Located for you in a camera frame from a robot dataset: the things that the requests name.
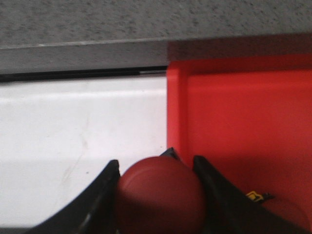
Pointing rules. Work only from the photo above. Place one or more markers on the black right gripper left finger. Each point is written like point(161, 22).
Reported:
point(91, 212)

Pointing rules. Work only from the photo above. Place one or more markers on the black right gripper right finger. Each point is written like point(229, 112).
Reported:
point(229, 211)

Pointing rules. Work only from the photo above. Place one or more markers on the red mushroom push button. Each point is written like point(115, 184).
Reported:
point(282, 208)
point(160, 195)

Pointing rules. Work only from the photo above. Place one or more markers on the red object at right edge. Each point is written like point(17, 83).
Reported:
point(251, 118)

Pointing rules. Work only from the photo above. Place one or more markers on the grey stone slab right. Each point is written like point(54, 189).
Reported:
point(57, 35)

